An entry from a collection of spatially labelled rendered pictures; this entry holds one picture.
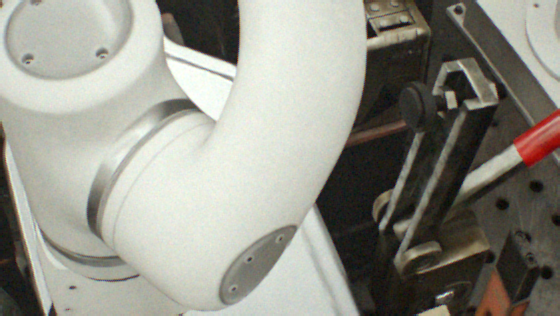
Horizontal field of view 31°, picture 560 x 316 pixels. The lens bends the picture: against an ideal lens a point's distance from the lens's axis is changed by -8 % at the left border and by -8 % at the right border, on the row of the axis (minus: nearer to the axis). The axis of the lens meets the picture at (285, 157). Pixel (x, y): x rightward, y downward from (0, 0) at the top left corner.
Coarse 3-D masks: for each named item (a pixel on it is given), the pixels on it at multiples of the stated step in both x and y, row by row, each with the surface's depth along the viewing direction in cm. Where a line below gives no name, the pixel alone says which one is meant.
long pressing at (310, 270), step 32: (0, 0) 92; (192, 64) 87; (224, 64) 87; (192, 96) 86; (224, 96) 86; (32, 224) 79; (320, 224) 79; (32, 256) 78; (288, 256) 78; (320, 256) 77; (256, 288) 76; (288, 288) 76; (320, 288) 76; (352, 288) 76
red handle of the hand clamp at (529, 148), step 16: (544, 128) 68; (512, 144) 69; (528, 144) 68; (544, 144) 68; (496, 160) 69; (512, 160) 69; (528, 160) 68; (480, 176) 69; (496, 176) 69; (464, 192) 70; (480, 192) 70; (464, 208) 71; (400, 224) 71; (400, 240) 71
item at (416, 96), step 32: (448, 64) 60; (416, 96) 59; (448, 96) 60; (480, 96) 59; (416, 128) 60; (448, 128) 63; (480, 128) 61; (416, 160) 67; (448, 160) 62; (416, 192) 69; (448, 192) 65; (384, 224) 73; (416, 224) 68
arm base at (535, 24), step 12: (540, 0) 120; (552, 0) 120; (528, 12) 119; (540, 12) 119; (552, 12) 119; (528, 24) 118; (540, 24) 118; (552, 24) 118; (528, 36) 117; (540, 36) 117; (552, 36) 117; (540, 48) 116; (552, 48) 116; (540, 60) 116; (552, 60) 115; (552, 72) 115
